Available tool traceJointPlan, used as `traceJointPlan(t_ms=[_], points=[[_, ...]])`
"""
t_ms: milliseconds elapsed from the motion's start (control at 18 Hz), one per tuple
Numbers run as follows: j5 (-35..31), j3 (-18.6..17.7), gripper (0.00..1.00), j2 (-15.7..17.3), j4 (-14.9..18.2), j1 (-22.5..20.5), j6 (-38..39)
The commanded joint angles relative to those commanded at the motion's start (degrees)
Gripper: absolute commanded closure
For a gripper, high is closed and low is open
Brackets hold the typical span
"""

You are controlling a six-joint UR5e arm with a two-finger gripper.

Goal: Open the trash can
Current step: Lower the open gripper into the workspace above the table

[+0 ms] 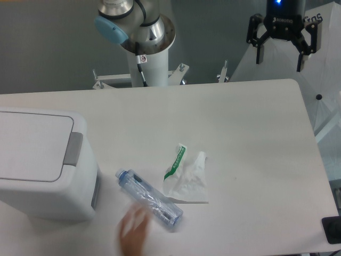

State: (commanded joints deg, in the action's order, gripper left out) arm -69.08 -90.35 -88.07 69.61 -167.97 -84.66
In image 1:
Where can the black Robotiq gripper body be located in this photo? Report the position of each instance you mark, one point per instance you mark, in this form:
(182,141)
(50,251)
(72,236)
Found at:
(284,19)

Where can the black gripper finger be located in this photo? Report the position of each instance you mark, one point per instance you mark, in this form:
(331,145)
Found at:
(304,48)
(255,22)

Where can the white lidded trash can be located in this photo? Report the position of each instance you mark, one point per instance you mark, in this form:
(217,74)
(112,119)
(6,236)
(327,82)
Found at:
(48,168)

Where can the silver blue-capped robot arm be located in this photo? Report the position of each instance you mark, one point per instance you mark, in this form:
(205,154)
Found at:
(117,20)

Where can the blurred human hand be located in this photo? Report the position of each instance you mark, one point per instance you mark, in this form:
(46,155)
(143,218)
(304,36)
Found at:
(133,230)

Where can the white Superior umbrella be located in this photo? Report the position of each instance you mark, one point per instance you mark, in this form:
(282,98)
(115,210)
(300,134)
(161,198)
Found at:
(319,80)

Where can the white green plastic bag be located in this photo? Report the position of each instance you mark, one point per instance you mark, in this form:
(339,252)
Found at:
(185,180)

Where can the black device at table edge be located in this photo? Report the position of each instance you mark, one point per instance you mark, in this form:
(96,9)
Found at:
(332,229)

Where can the clear plastic water bottle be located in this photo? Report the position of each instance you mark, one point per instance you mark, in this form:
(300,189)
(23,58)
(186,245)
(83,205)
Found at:
(167,212)

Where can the white metal stand frame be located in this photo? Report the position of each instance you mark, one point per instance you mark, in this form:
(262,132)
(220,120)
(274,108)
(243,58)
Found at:
(175,77)

